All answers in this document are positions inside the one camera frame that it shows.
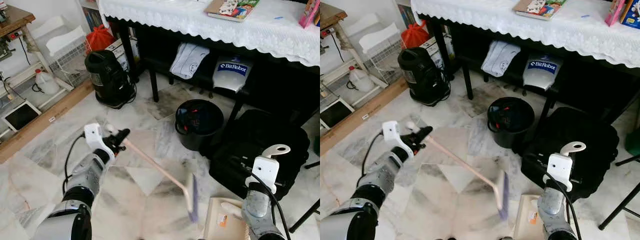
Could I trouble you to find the pink-handled broom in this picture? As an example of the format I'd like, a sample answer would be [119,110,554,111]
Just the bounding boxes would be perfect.
[405,121,511,221]
[105,124,201,224]

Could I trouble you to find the beige dustpan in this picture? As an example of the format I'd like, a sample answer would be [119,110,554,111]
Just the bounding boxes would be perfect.
[513,193,549,240]
[202,196,252,240]

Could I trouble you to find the long brown wooden plank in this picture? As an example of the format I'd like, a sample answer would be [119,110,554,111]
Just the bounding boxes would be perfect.
[320,76,409,157]
[0,79,96,164]

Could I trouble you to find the black canister vacuum cleaner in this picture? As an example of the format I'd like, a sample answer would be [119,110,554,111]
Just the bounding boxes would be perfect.
[83,49,137,110]
[397,46,451,108]

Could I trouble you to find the black round bucket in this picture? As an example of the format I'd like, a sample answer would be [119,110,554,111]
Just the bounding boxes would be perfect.
[487,96,536,150]
[174,99,225,152]

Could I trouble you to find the white plastic jug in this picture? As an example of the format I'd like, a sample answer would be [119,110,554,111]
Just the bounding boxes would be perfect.
[33,68,61,96]
[347,65,376,94]

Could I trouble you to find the white-framed dark screen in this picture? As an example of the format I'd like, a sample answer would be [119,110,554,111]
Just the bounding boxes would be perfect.
[320,97,357,131]
[0,99,44,134]

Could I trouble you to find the red tied plastic bag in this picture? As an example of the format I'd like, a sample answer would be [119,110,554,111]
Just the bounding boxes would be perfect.
[85,24,116,54]
[400,21,431,50]

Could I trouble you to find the white folded cloth bag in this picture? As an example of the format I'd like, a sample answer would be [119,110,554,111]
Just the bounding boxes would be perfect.
[480,39,521,78]
[169,42,211,80]

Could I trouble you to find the white BitRobot bag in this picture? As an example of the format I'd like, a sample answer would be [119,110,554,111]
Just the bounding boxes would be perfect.
[212,55,254,94]
[522,53,565,92]

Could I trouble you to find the black chair legs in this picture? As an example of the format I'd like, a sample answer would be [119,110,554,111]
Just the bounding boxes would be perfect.
[288,160,321,234]
[598,154,640,231]

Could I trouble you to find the white lace tablecloth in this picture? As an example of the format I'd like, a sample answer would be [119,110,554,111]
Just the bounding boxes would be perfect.
[97,0,321,68]
[409,0,640,70]

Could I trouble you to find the black backpack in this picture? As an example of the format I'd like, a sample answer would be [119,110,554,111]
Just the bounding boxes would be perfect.
[520,106,621,204]
[208,108,311,202]

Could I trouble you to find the brown wooden side table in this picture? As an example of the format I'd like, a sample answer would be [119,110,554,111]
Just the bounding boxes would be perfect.
[0,5,37,40]
[320,2,349,32]

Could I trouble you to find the pink box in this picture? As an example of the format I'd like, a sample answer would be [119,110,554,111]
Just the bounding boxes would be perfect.
[603,0,629,27]
[298,0,321,29]

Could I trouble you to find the colourful children's book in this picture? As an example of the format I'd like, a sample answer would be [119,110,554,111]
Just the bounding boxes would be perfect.
[513,0,569,21]
[204,0,261,23]

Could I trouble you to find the green round object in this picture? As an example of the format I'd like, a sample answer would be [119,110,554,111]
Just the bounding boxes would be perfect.
[624,129,640,157]

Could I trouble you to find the blue and yellow box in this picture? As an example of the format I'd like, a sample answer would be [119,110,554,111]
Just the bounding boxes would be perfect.
[620,0,640,30]

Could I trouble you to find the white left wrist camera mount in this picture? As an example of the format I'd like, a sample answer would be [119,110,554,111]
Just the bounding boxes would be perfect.
[83,123,116,161]
[382,120,415,159]

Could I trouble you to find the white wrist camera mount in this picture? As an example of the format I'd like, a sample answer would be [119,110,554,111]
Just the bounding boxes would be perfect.
[83,123,116,161]
[244,144,292,195]
[542,141,587,193]
[382,120,415,159]

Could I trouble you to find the black table frame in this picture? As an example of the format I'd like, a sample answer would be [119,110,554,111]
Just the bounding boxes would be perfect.
[104,16,321,126]
[418,14,640,126]

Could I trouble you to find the white wire rack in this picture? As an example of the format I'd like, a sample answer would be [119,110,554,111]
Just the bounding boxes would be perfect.
[29,15,94,90]
[344,12,407,89]

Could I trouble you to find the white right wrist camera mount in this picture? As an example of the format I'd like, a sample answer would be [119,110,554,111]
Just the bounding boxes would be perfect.
[244,144,292,195]
[542,141,587,193]

